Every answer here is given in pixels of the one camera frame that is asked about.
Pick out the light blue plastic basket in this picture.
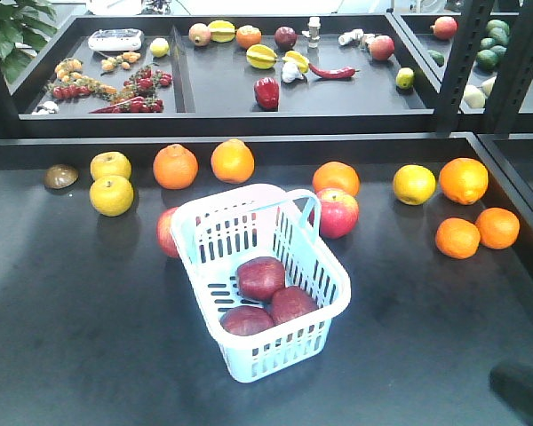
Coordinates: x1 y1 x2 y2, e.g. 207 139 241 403
171 184 351 383

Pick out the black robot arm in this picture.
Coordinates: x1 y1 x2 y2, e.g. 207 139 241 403
489 361 533 425

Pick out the pink red apple centre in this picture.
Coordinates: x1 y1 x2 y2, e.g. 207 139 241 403
315 187 360 240

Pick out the pink red apple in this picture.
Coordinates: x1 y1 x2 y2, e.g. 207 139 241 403
315 187 360 240
156 207 179 258

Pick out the orange behind centre apple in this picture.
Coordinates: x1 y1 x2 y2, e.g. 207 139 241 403
312 161 361 196

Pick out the orange back left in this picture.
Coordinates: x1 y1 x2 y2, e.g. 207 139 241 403
153 144 199 190

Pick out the pink red apple left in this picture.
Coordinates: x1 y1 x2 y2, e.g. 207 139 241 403
156 207 179 258

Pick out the red bell pepper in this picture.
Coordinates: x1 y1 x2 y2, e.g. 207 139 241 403
253 77 280 111

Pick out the white garlic bulb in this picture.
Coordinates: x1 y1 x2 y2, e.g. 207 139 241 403
281 62 305 84

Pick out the yellow citrus right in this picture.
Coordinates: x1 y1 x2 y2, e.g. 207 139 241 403
393 164 436 206

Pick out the yellow apple front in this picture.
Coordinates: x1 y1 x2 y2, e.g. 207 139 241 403
89 175 134 217

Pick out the yellow apple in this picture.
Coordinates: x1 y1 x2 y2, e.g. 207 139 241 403
90 151 132 180
89 175 134 217

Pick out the black upper produce tray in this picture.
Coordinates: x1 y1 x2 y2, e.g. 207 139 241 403
11 13 438 138

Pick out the yellow starfruit large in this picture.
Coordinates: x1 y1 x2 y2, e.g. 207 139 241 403
246 43 278 69

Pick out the red chili pepper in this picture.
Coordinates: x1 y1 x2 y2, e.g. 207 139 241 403
308 63 359 80

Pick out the yellow apple back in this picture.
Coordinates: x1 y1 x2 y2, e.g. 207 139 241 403
90 151 132 180

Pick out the dark purple plum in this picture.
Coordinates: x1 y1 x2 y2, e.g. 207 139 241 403
274 26 298 51

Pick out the small orange right front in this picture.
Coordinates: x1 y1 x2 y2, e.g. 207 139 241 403
435 217 481 259

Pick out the small orange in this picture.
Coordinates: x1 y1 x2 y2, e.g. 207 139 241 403
475 208 521 249
435 217 481 259

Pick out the large orange far right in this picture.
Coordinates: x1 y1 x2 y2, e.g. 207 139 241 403
439 157 489 205

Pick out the small orange far right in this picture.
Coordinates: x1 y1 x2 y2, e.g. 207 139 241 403
475 208 521 249

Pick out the white electronic scale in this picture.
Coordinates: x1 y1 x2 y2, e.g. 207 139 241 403
88 28 144 51

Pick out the potted green plant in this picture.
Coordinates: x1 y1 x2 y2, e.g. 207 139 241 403
0 0 57 83

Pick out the black shelf post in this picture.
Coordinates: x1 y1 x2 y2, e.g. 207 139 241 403
434 0 495 136

